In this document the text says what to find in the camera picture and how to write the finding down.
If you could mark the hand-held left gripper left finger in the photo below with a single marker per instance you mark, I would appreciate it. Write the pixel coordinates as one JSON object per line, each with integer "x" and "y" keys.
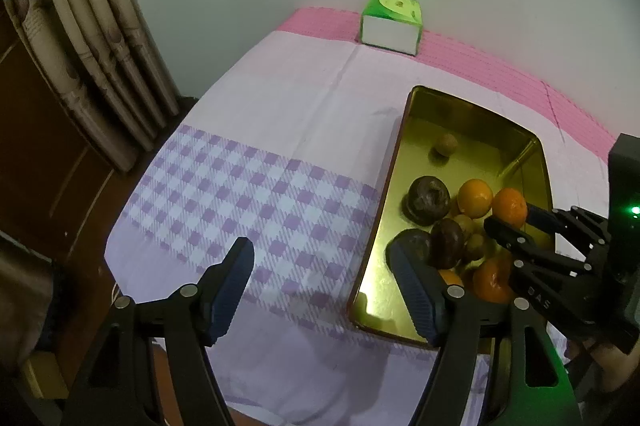
{"x": 230, "y": 291}

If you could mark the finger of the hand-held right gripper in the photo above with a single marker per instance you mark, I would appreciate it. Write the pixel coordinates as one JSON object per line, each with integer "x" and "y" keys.
{"x": 542, "y": 217}
{"x": 505, "y": 233}

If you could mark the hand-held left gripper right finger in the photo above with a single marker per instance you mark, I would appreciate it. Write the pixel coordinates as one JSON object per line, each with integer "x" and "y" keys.
{"x": 417, "y": 291}

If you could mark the deep orange tangerine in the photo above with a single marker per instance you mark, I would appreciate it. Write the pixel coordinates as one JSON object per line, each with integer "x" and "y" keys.
{"x": 492, "y": 281}
{"x": 510, "y": 206}

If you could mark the small green fruit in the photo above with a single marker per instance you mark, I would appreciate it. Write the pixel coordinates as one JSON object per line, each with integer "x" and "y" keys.
{"x": 462, "y": 223}
{"x": 446, "y": 143}
{"x": 475, "y": 247}

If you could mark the yellow orange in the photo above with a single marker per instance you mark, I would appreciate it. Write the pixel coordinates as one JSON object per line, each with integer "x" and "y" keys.
{"x": 450, "y": 278}
{"x": 475, "y": 197}

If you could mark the dark brown mangosteen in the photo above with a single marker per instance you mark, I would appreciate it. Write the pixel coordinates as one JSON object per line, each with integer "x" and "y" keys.
{"x": 447, "y": 243}
{"x": 427, "y": 197}
{"x": 417, "y": 242}

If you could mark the gold tin box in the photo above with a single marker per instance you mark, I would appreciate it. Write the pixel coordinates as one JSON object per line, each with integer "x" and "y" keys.
{"x": 480, "y": 140}

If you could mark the person's right hand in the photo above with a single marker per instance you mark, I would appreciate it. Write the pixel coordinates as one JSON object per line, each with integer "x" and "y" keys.
{"x": 617, "y": 368}

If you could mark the pink and purple checked tablecloth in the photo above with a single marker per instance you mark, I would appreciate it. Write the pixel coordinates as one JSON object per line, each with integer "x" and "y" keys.
{"x": 280, "y": 105}

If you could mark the beige box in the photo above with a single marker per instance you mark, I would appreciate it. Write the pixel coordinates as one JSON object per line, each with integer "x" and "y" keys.
{"x": 45, "y": 376}

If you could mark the dark cloth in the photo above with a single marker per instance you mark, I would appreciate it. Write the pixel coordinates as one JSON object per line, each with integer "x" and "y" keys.
{"x": 25, "y": 301}

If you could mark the brown wooden cabinet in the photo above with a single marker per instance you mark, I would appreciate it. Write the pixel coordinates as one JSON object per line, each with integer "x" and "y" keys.
{"x": 50, "y": 145}

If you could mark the green and white carton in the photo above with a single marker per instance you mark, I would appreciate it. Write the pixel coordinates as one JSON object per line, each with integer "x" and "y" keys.
{"x": 387, "y": 30}

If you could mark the beige patterned curtain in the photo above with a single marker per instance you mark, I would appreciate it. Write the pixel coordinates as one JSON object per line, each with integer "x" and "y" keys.
{"x": 90, "y": 30}

